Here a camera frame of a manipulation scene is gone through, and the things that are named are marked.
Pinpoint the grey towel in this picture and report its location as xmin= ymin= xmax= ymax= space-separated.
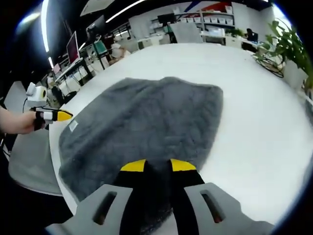
xmin=58 ymin=76 xmax=224 ymax=235

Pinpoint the person's left hand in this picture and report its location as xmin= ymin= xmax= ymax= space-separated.
xmin=21 ymin=111 xmax=46 ymax=135

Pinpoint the white laptop with red screen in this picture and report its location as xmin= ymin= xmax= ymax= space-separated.
xmin=66 ymin=31 xmax=84 ymax=66

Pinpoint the black monitor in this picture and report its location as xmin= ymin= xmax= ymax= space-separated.
xmin=157 ymin=13 xmax=177 ymax=25

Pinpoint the white office chair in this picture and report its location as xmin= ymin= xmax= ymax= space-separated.
xmin=169 ymin=22 xmax=204 ymax=45

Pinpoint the potted green plant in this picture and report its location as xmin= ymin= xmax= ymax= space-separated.
xmin=254 ymin=21 xmax=313 ymax=89

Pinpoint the shelf with white storage boxes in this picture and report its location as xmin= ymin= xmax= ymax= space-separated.
xmin=182 ymin=5 xmax=236 ymax=27

